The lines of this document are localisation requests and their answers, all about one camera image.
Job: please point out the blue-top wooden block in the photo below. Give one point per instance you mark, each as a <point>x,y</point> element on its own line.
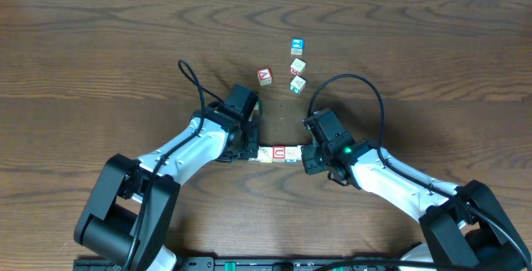
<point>297,46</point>

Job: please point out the red A wooden block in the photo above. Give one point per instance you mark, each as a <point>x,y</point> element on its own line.
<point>264,76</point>

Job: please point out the red M wooden block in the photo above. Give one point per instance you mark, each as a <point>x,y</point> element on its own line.
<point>297,67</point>

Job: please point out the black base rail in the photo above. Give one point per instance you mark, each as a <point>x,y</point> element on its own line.
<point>212,264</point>

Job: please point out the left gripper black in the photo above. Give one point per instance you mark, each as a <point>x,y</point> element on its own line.
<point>251,140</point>

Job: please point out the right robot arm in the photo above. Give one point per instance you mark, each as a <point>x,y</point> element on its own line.
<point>463,226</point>

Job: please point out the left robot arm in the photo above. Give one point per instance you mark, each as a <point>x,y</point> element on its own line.
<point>128,213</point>

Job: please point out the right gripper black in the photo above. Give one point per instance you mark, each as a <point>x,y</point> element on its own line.
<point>311,166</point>

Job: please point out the red U wooden block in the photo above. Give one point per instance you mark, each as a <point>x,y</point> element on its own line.
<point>279,153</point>

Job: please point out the green J wooden block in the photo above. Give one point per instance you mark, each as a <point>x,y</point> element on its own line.
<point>297,84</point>

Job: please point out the plain cream wooden block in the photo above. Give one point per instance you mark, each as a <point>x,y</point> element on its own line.
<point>299,152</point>

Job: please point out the blue-edged number 3 block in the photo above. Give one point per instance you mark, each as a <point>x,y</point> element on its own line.
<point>291,154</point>

